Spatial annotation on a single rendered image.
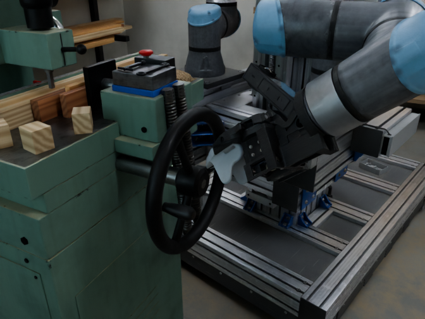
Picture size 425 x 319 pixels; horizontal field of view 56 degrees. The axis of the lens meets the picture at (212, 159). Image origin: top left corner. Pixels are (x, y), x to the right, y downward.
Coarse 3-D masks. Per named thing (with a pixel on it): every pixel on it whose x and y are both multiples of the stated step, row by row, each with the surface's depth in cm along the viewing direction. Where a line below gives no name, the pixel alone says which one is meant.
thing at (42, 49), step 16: (0, 32) 81; (16, 32) 79; (32, 32) 77; (48, 32) 77; (64, 32) 79; (16, 48) 80; (32, 48) 78; (48, 48) 77; (16, 64) 82; (32, 64) 80; (48, 64) 78; (64, 64) 81
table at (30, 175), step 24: (192, 96) 107; (48, 120) 82; (96, 120) 82; (72, 144) 72; (96, 144) 77; (120, 144) 81; (144, 144) 79; (0, 168) 66; (24, 168) 63; (48, 168) 68; (72, 168) 73; (24, 192) 66
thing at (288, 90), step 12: (252, 72) 56; (264, 72) 55; (252, 84) 56; (264, 84) 54; (276, 84) 53; (264, 96) 54; (276, 96) 52; (288, 96) 51; (276, 108) 52; (288, 108) 51
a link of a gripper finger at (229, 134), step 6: (234, 126) 54; (240, 126) 53; (246, 126) 54; (228, 132) 55; (234, 132) 54; (240, 132) 54; (222, 138) 56; (228, 138) 55; (234, 138) 54; (240, 138) 55; (216, 144) 58; (222, 144) 57; (228, 144) 56; (216, 150) 58; (222, 150) 58
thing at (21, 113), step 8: (16, 104) 79; (24, 104) 79; (0, 112) 75; (8, 112) 76; (16, 112) 78; (24, 112) 79; (8, 120) 76; (16, 120) 78; (24, 120) 80; (32, 120) 81
